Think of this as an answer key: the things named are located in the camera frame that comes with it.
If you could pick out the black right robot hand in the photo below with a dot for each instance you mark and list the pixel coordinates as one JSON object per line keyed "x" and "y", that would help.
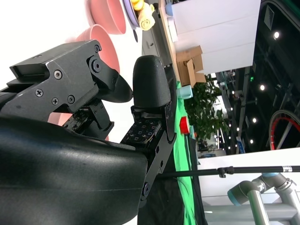
{"x": 70, "y": 164}

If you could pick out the grey industrial robot arm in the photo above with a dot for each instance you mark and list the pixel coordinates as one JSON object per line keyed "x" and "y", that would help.
{"x": 257, "y": 185}

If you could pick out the green cloth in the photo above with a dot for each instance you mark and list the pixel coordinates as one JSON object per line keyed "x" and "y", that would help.
{"x": 185, "y": 154}

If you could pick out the red cup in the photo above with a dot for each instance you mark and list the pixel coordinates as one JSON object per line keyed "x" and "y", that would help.
{"x": 185, "y": 125}

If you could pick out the pale teal cup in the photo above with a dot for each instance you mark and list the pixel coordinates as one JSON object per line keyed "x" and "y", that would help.
{"x": 185, "y": 92}

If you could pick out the grey metal cabinet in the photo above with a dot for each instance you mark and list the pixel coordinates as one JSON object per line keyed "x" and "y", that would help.
{"x": 152, "y": 51}

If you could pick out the black round table grommet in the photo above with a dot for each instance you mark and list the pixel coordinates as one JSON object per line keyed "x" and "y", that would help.
{"x": 135, "y": 34}

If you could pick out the green leafy plant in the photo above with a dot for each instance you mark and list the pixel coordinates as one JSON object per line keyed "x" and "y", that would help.
{"x": 206, "y": 110}

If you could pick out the cardboard box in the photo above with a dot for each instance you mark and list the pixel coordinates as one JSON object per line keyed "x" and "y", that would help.
{"x": 187, "y": 70}

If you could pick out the light wooden tabletop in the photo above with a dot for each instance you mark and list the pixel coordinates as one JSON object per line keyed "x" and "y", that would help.
{"x": 167, "y": 35}

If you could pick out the lavender plate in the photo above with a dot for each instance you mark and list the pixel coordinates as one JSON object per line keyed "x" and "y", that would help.
{"x": 128, "y": 11}

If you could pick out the black boom pole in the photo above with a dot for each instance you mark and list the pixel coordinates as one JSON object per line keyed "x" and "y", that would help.
{"x": 246, "y": 170}

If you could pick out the small pale blue object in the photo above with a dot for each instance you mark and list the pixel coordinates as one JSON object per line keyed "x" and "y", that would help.
{"x": 169, "y": 9}

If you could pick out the white panelled booth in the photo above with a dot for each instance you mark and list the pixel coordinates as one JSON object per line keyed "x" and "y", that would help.
{"x": 211, "y": 28}

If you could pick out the red rimmed black wheel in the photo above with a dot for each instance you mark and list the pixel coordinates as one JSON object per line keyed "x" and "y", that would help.
{"x": 281, "y": 120}

